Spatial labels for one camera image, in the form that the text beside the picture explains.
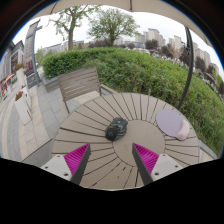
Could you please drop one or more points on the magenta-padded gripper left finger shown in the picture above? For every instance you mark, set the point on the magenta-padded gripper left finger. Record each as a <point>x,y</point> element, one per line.
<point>59,165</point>

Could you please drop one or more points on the round-crowned green tree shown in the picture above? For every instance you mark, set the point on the round-crowned green tree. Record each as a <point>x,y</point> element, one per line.
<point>113,24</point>

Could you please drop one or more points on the dark curved umbrella pole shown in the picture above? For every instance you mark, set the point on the dark curved umbrella pole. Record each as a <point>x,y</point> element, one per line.
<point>189,66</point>

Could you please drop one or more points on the white flower planter box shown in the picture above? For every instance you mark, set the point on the white flower planter box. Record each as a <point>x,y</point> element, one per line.
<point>22,106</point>

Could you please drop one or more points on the lilac mouse pad with wrist rest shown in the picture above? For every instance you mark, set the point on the lilac mouse pad with wrist rest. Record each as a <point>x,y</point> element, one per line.
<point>170,121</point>

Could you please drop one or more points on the beige umbrella canopy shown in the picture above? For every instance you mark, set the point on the beige umbrella canopy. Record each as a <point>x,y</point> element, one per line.
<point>110,4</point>

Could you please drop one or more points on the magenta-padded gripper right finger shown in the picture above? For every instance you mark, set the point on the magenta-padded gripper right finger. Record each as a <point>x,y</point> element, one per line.
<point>164,164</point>

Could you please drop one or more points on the grey sign pillar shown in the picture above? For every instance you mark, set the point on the grey sign pillar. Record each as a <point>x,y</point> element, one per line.
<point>30,53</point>

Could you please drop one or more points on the group of beige apartment buildings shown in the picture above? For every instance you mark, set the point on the group of beige apartment buildings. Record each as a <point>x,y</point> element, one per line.
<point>153,35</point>

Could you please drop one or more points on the black computer mouse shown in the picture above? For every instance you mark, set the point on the black computer mouse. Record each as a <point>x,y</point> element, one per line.
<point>116,129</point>

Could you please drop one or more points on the grey slatted outdoor chair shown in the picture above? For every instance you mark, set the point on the grey slatted outdoor chair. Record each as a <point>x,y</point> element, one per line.
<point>78,83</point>

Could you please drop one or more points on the sparse-leaved tree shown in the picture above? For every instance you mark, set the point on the sparse-leaved tree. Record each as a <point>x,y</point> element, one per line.
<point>70,31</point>

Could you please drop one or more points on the green hedge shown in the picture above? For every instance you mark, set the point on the green hedge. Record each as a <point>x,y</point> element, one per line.
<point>143,73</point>

